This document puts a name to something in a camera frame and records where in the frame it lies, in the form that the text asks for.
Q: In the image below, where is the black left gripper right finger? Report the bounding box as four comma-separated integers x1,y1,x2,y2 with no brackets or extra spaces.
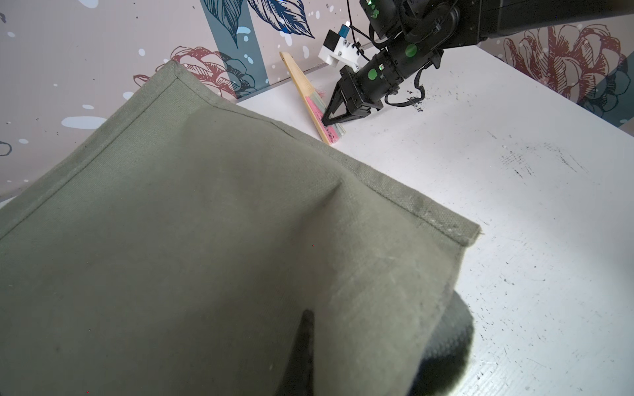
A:
408,293,474,395

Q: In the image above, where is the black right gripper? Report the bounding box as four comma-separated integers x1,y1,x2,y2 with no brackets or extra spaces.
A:
321,44,436,126

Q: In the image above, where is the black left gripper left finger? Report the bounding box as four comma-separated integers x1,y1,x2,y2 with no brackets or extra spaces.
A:
276,310,315,396

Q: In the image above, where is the pink wooden folding fan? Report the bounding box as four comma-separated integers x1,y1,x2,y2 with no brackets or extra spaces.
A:
279,52,345,145

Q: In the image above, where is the green canvas tote bag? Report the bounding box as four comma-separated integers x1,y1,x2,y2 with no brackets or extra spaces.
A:
1,62,480,395

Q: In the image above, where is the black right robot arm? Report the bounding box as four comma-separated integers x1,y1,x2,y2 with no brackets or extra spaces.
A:
322,0,633,126

